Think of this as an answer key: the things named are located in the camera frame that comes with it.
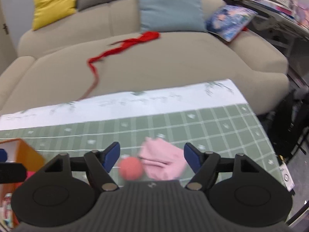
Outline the coral foam ball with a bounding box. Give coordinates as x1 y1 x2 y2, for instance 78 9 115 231
119 157 143 181

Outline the beige sofa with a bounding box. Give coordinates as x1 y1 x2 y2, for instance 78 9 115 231
1 0 289 115

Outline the orange white open box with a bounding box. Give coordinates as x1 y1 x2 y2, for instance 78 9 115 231
1 138 46 231

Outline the pink cloth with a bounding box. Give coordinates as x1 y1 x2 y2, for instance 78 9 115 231
138 137 186 181

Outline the red ribbon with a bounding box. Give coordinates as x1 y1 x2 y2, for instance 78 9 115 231
78 32 160 101

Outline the green checked tablecloth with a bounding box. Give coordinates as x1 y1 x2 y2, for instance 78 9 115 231
1 80 289 185

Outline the yellow cushion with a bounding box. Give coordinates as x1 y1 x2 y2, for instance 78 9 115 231
32 0 77 30

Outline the cluttered side shelf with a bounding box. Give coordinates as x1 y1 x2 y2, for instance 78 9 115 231
226 0 308 57

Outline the light blue cushion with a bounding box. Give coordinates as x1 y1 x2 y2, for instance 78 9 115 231
138 0 206 32

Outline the blue anime print cushion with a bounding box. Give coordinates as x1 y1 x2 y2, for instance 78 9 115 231
205 5 258 43

